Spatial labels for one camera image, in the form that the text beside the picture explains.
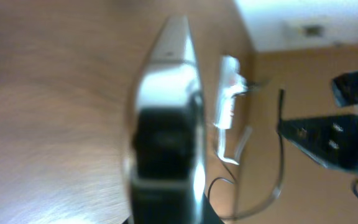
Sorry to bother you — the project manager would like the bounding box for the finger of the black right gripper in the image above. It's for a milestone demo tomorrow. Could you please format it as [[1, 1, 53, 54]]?
[[277, 114, 358, 175], [331, 70, 358, 108]]

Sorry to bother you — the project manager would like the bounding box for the black charging cable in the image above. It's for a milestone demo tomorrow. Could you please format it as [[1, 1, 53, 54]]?
[[206, 79, 287, 222]]

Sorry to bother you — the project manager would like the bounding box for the black smartphone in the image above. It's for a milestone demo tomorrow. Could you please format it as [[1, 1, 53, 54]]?
[[123, 16, 206, 223]]

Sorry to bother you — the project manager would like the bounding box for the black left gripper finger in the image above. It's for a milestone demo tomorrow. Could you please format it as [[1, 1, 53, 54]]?
[[202, 194, 224, 224]]

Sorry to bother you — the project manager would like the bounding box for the white wall thermostat panel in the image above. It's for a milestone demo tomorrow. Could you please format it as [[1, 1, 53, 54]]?
[[283, 18, 336, 49]]

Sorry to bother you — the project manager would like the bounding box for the white power strip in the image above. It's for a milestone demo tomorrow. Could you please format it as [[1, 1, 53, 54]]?
[[214, 55, 247, 129]]

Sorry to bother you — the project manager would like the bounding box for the white power strip cord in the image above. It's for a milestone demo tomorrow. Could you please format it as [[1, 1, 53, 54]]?
[[215, 126, 254, 166]]

